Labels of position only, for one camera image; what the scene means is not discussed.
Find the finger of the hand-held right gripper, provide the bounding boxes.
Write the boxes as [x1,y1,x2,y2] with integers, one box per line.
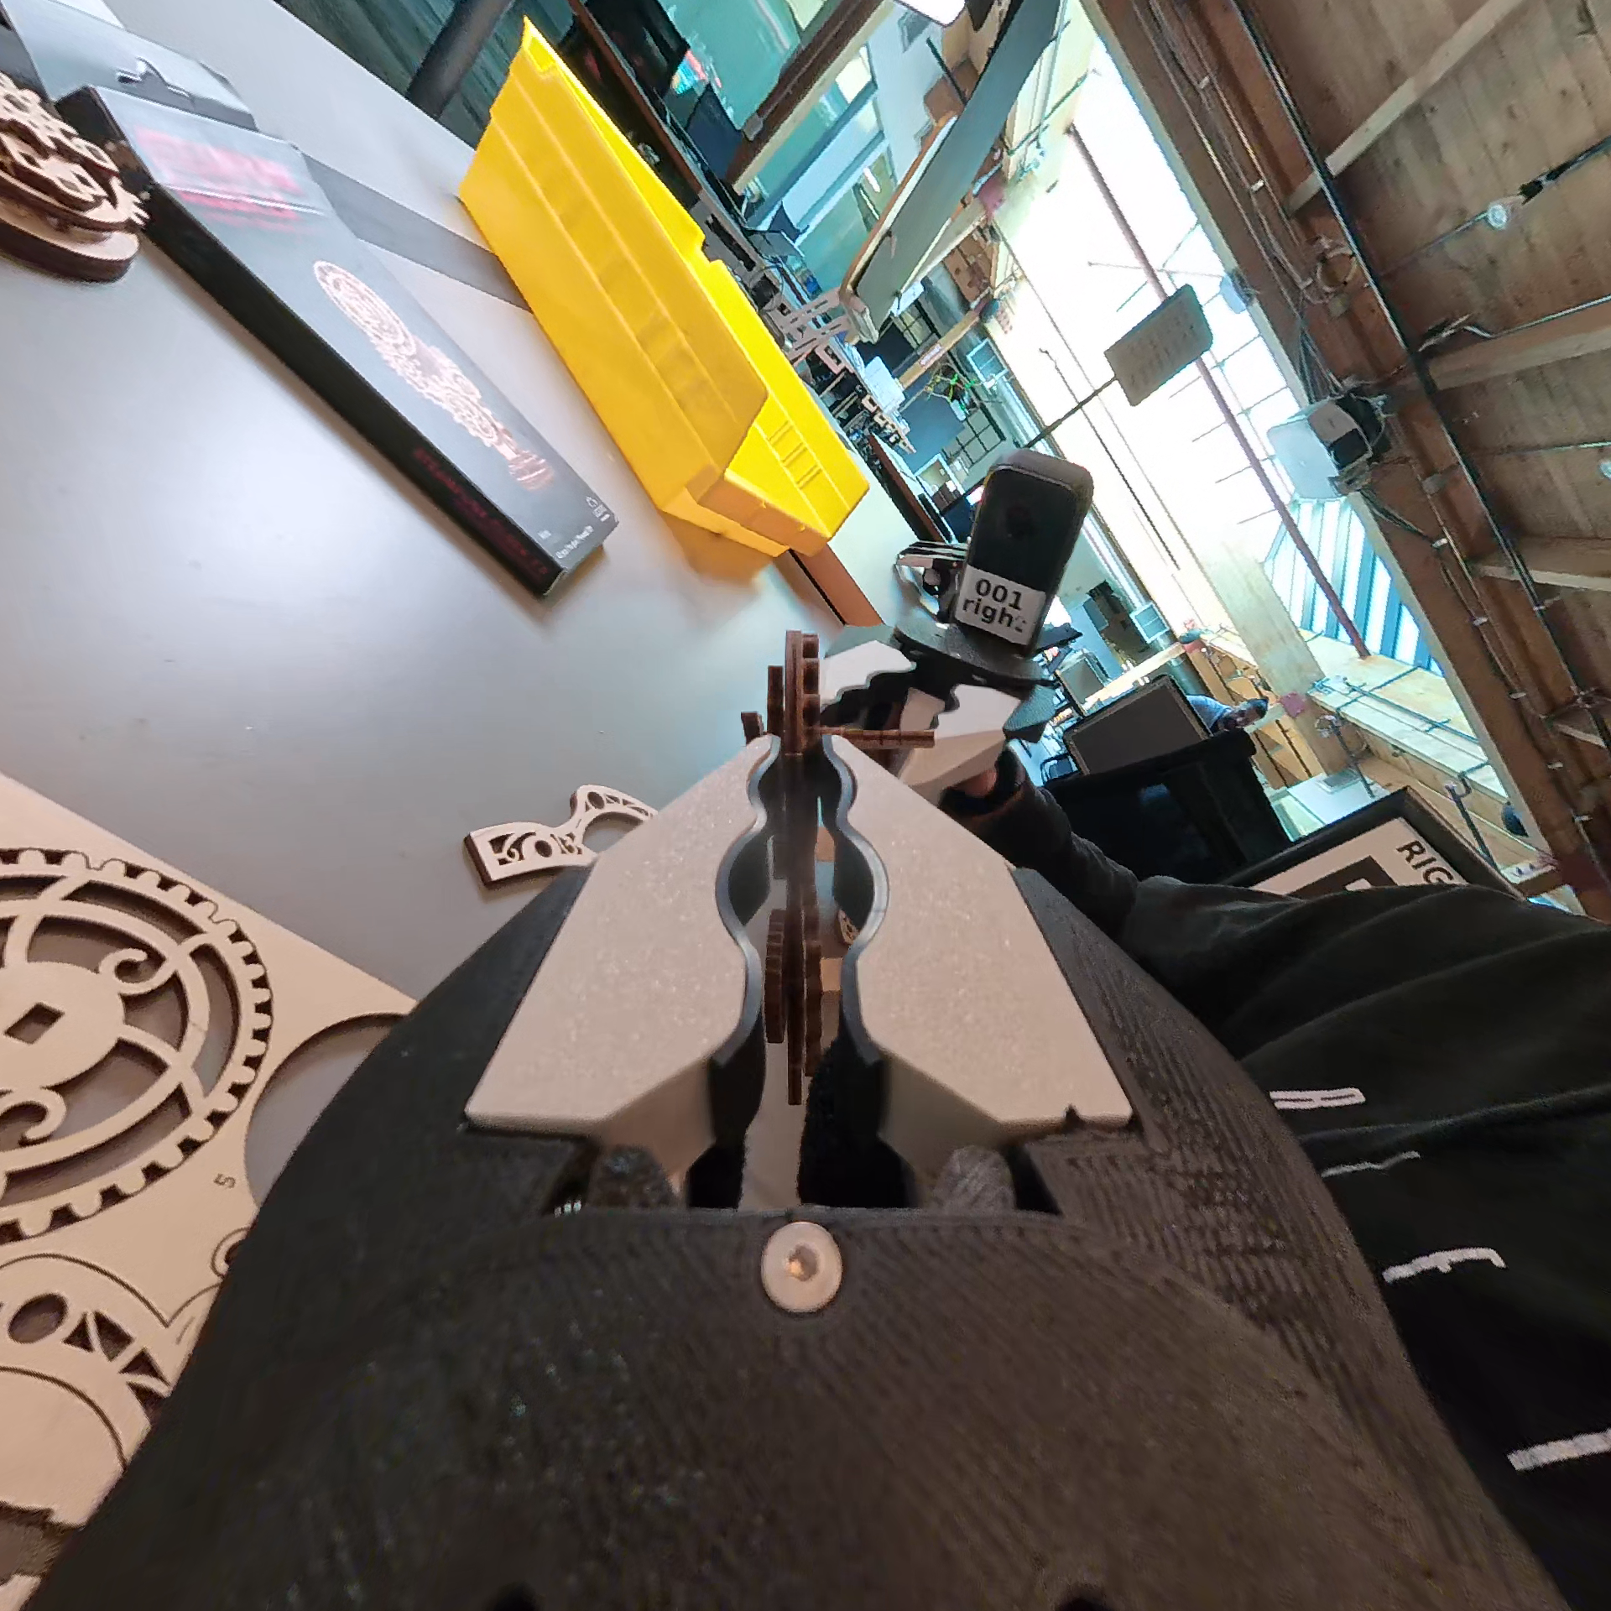
[818,632,942,733]
[900,691,1012,810]

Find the wooden ornate bracket piece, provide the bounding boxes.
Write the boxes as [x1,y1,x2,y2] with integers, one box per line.
[466,782,659,893]

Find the hanging sign on pole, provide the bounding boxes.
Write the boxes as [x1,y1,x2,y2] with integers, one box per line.
[1106,284,1212,406]

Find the black and white framed sign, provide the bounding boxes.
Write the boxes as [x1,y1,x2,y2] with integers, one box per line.
[1240,786,1513,902]

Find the wooden gear clock assembly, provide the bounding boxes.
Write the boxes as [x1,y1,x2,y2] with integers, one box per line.
[739,630,935,1108]

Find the black computer monitor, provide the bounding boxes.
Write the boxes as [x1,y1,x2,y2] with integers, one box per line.
[1063,674,1261,820]

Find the wooden sheet with large gear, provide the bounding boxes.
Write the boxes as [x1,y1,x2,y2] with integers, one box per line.
[0,770,418,1611]

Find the person's right forearm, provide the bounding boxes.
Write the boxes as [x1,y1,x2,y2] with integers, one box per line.
[993,754,1273,984]

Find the round wooden gear base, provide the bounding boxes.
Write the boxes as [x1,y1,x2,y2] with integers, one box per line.
[0,73,151,283]

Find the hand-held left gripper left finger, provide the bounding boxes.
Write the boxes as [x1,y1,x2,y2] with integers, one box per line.
[463,738,792,1207]

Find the nested yellow plastic bins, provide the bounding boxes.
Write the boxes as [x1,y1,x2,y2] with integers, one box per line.
[461,19,871,563]

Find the black puzzle box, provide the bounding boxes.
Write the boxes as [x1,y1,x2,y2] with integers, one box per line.
[56,86,621,601]

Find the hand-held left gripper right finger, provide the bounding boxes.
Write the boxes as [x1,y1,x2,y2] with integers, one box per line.
[823,742,1135,1207]

